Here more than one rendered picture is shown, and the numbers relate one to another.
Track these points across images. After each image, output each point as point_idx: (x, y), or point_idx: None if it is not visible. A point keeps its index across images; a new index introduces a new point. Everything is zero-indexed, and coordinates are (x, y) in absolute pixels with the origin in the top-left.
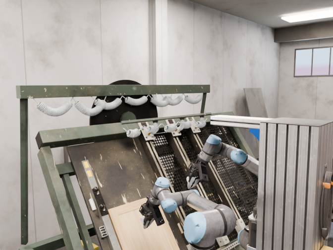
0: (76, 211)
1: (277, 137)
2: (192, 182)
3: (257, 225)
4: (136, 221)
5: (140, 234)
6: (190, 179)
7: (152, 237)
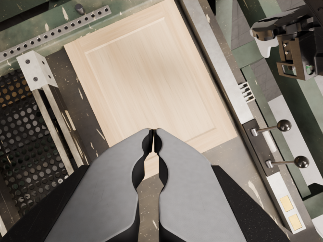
0: (279, 130)
1: None
2: (174, 167)
3: None
4: (175, 121)
5: (167, 96)
6: (247, 204)
7: (140, 93)
